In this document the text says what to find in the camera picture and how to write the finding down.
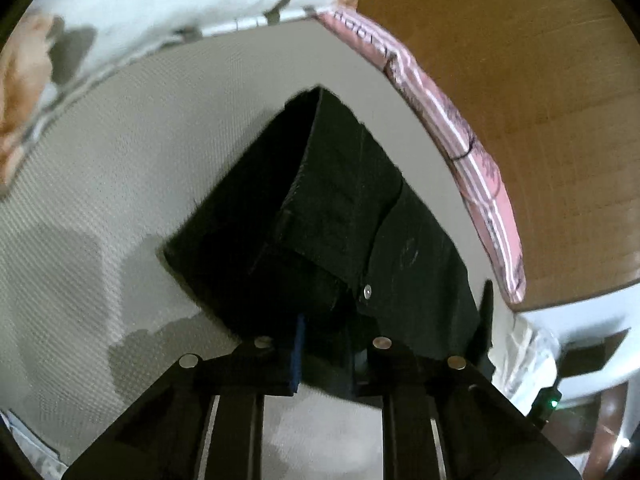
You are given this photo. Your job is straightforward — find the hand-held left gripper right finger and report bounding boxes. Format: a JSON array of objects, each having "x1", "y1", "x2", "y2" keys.
[{"x1": 350, "y1": 335, "x2": 583, "y2": 480}]

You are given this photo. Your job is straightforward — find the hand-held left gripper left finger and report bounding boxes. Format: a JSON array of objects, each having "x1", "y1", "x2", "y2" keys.
[{"x1": 62, "y1": 312, "x2": 307, "y2": 480}]

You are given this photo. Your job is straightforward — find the black pants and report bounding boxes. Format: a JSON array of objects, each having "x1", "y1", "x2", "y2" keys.
[{"x1": 162, "y1": 86, "x2": 496, "y2": 401}]

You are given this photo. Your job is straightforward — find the white crumpled cloth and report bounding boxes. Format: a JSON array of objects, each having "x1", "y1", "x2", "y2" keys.
[{"x1": 487, "y1": 310, "x2": 561, "y2": 416}]

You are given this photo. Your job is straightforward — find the white textured mattress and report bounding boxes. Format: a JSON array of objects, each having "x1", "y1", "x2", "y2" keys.
[{"x1": 0, "y1": 22, "x2": 521, "y2": 480}]

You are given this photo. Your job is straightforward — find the wooden headboard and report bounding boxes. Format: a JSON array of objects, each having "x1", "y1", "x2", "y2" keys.
[{"x1": 335, "y1": 0, "x2": 640, "y2": 313}]

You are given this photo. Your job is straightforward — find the floral blanket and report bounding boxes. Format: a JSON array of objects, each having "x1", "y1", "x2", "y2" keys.
[{"x1": 0, "y1": 0, "x2": 361, "y2": 196}]

